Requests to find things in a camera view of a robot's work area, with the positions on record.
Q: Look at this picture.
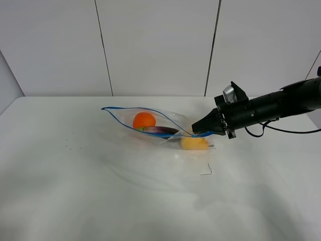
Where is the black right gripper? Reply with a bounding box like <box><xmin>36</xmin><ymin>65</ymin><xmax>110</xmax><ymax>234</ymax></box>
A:
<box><xmin>192</xmin><ymin>81</ymin><xmax>253</xmax><ymax>139</ymax></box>

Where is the clear zip bag blue zipper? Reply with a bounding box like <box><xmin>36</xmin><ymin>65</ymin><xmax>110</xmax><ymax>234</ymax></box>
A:
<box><xmin>101</xmin><ymin>106</ymin><xmax>215</xmax><ymax>150</ymax></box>

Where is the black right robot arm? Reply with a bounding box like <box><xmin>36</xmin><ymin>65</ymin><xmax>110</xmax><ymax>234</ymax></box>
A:
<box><xmin>192</xmin><ymin>71</ymin><xmax>320</xmax><ymax>139</ymax></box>

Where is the yellow pear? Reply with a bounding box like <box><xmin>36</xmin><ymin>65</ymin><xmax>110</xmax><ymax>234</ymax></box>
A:
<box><xmin>180</xmin><ymin>137</ymin><xmax>214</xmax><ymax>151</ymax></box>

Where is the purple eggplant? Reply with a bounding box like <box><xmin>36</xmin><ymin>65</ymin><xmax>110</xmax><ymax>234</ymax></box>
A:
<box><xmin>137</xmin><ymin>126</ymin><xmax>178</xmax><ymax>135</ymax></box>

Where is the orange fruit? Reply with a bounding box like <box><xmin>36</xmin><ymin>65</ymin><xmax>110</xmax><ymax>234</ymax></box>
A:
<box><xmin>132</xmin><ymin>112</ymin><xmax>156</xmax><ymax>129</ymax></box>

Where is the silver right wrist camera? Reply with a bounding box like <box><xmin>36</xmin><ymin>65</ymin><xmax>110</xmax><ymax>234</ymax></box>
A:
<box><xmin>223</xmin><ymin>85</ymin><xmax>237</xmax><ymax>103</ymax></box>

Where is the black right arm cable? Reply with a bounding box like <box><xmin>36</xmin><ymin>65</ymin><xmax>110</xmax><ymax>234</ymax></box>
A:
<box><xmin>244</xmin><ymin>117</ymin><xmax>321</xmax><ymax>138</ymax></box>

